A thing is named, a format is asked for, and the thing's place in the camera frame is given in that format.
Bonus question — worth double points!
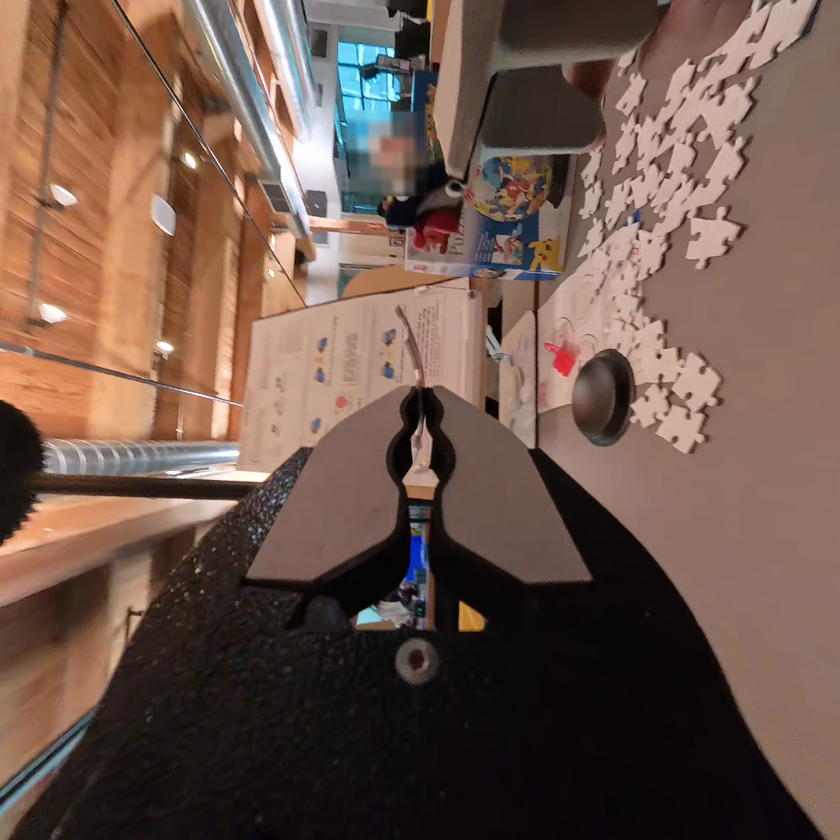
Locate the silver ventilation duct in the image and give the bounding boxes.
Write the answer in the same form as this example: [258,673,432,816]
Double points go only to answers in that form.
[187,0,316,237]

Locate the joined puzzle pieces strip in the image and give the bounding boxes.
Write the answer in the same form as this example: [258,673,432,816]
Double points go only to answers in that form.
[392,304,439,487]

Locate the black fuzzy object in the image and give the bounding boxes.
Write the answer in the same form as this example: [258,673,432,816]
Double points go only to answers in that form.
[0,400,47,546]

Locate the white paper with circle drawings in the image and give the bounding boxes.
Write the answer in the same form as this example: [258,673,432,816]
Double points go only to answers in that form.
[535,256,651,414]

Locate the person's right hand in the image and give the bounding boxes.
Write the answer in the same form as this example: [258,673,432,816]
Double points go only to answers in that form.
[567,0,756,135]

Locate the silver duct pipe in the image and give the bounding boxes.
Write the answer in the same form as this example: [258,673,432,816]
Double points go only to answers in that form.
[39,438,242,476]

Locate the white rounded board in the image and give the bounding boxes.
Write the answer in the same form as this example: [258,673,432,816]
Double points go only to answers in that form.
[499,311,539,447]

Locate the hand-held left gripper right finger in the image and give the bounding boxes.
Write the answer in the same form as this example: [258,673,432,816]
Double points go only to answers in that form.
[423,386,593,631]

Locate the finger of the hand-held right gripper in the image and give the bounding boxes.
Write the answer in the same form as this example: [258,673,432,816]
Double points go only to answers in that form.
[433,69,608,183]
[436,0,659,72]

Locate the pile of white puzzle pieces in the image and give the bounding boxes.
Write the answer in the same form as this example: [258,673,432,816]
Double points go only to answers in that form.
[577,0,821,455]

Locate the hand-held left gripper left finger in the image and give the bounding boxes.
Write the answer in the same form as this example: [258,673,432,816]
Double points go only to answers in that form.
[244,386,427,618]

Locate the blue puzzle box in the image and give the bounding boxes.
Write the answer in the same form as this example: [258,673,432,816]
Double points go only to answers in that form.
[402,69,578,283]

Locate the red plush toy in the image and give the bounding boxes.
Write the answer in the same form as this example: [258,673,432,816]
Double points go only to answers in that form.
[412,180,463,257]

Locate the black round stand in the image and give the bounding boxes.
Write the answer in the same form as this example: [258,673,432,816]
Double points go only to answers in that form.
[570,348,636,448]

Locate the printed instruction sheet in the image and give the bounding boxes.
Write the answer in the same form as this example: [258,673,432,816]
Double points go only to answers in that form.
[239,279,487,473]

